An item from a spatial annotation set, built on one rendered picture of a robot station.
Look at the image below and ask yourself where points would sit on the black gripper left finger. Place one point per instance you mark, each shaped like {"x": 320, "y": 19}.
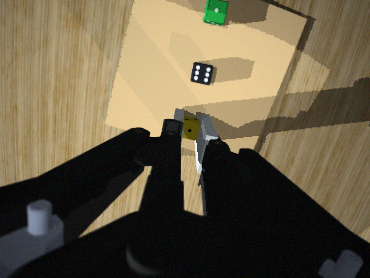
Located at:
{"x": 43, "y": 213}

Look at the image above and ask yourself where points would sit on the black die with white pips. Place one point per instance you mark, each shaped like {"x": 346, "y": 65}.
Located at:
{"x": 201, "y": 73}

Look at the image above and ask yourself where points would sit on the yellow die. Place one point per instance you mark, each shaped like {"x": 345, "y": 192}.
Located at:
{"x": 191, "y": 128}

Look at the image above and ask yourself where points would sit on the green die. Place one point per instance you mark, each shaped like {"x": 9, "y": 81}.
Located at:
{"x": 215, "y": 12}

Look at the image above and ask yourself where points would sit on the tan flat mat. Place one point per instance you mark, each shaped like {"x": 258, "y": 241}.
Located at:
{"x": 250, "y": 53}

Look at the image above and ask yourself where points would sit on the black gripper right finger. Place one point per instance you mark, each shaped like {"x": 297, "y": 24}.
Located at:
{"x": 258, "y": 225}

